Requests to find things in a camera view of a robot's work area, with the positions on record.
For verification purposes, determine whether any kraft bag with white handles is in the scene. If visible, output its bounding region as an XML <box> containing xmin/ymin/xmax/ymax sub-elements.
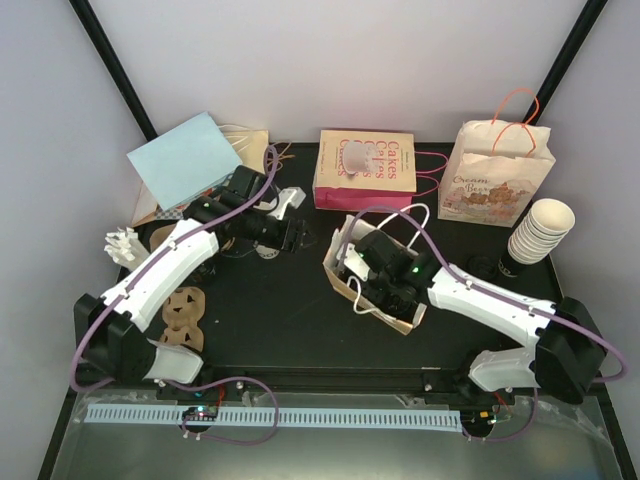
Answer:
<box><xmin>322</xmin><ymin>213</ymin><xmax>427</xmax><ymax>335</ymax></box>

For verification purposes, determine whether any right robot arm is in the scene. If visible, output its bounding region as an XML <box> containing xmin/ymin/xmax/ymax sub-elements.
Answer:
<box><xmin>336</xmin><ymin>229</ymin><xmax>607</xmax><ymax>405</ymax></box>

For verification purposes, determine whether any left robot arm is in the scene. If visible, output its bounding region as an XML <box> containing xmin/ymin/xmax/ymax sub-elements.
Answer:
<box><xmin>72</xmin><ymin>166</ymin><xmax>308</xmax><ymax>399</ymax></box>

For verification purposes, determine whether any left stack of paper cups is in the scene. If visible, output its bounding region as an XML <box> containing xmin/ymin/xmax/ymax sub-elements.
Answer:
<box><xmin>255</xmin><ymin>245</ymin><xmax>280</xmax><ymax>260</ymax></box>

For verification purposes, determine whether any stack of paper cups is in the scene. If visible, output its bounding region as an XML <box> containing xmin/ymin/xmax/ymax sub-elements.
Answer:
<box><xmin>507</xmin><ymin>198</ymin><xmax>576</xmax><ymax>265</ymax></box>
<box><xmin>255</xmin><ymin>245</ymin><xmax>280</xmax><ymax>260</ymax></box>

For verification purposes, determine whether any brown flat paper bag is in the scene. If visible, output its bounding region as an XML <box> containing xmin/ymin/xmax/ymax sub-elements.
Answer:
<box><xmin>271</xmin><ymin>141</ymin><xmax>295</xmax><ymax>169</ymax></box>

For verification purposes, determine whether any pink cakes paper bag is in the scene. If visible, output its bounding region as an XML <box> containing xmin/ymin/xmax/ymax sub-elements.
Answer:
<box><xmin>312</xmin><ymin>130</ymin><xmax>446</xmax><ymax>212</ymax></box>

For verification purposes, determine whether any yellow flat paper bag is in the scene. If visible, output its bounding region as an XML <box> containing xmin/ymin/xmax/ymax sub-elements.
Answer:
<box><xmin>219</xmin><ymin>124</ymin><xmax>269</xmax><ymax>173</ymax></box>

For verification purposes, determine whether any pulp carrier near front edge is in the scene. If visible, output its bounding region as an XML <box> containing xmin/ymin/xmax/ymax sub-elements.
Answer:
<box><xmin>159</xmin><ymin>287</ymin><xmax>206</xmax><ymax>353</ymax></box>

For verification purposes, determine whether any two-cup pulp carrier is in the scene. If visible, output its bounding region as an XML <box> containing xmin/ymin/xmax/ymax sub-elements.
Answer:
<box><xmin>149</xmin><ymin>223</ymin><xmax>176</xmax><ymax>253</ymax></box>

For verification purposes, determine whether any light blue paper bag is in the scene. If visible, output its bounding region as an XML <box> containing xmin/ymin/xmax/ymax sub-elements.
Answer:
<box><xmin>127</xmin><ymin>112</ymin><xmax>241</xmax><ymax>210</ymax></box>

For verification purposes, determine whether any cream bear paper bag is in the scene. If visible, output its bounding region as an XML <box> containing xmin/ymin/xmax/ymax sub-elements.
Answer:
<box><xmin>438</xmin><ymin>98</ymin><xmax>556</xmax><ymax>228</ymax></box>

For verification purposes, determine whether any right stack of paper cups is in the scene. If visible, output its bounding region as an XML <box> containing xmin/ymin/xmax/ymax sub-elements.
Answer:
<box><xmin>507</xmin><ymin>198</ymin><xmax>576</xmax><ymax>265</ymax></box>

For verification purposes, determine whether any small circuit board right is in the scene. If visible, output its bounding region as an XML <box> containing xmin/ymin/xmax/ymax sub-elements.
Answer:
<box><xmin>460</xmin><ymin>407</ymin><xmax>514</xmax><ymax>428</ymax></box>

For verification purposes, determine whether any small circuit board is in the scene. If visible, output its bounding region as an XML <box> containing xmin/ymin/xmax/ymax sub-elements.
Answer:
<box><xmin>182</xmin><ymin>406</ymin><xmax>218</xmax><ymax>421</ymax></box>
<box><xmin>460</xmin><ymin>407</ymin><xmax>514</xmax><ymax>428</ymax></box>

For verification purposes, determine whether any small circuit board left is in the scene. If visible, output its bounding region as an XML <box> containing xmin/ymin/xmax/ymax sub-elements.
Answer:
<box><xmin>182</xmin><ymin>406</ymin><xmax>218</xmax><ymax>421</ymax></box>

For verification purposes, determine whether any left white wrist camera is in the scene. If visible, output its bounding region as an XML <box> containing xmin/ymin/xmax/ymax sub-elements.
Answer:
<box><xmin>268</xmin><ymin>187</ymin><xmax>306</xmax><ymax>220</ymax></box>

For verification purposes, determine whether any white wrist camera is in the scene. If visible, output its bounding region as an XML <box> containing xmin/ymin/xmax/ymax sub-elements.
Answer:
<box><xmin>345</xmin><ymin>257</ymin><xmax>371</xmax><ymax>282</ymax></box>
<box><xmin>268</xmin><ymin>187</ymin><xmax>306</xmax><ymax>220</ymax></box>

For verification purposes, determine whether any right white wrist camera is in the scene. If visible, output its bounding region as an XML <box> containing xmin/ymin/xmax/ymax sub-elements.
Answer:
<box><xmin>345</xmin><ymin>257</ymin><xmax>371</xmax><ymax>282</ymax></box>

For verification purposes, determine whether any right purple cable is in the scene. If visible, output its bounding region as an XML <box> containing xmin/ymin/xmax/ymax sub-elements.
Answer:
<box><xmin>344</xmin><ymin>205</ymin><xmax>629</xmax><ymax>384</ymax></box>

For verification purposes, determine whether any black front rail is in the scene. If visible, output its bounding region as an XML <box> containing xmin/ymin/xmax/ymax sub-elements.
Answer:
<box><xmin>205</xmin><ymin>366</ymin><xmax>480</xmax><ymax>401</ymax></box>

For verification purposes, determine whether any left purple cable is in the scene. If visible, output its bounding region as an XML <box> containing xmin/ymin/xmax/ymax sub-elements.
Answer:
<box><xmin>69</xmin><ymin>144</ymin><xmax>281</xmax><ymax>394</ymax></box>

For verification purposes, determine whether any front purple cable loop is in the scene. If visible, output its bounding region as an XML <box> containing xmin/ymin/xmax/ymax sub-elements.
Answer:
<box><xmin>177</xmin><ymin>377</ymin><xmax>280</xmax><ymax>446</ymax></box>

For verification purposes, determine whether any light blue cable duct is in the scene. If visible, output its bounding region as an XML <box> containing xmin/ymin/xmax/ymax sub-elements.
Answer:
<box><xmin>84</xmin><ymin>404</ymin><xmax>462</xmax><ymax>433</ymax></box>

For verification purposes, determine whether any left black frame post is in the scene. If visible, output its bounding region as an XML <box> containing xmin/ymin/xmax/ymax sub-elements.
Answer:
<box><xmin>69</xmin><ymin>0</ymin><xmax>158</xmax><ymax>141</ymax></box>

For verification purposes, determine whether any black frame post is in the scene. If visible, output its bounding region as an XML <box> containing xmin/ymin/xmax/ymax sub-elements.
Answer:
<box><xmin>69</xmin><ymin>0</ymin><xmax>158</xmax><ymax>141</ymax></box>
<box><xmin>523</xmin><ymin>0</ymin><xmax>608</xmax><ymax>125</ymax></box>

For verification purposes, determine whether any right black frame post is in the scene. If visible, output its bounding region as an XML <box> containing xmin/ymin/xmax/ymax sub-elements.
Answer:
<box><xmin>523</xmin><ymin>0</ymin><xmax>608</xmax><ymax>125</ymax></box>

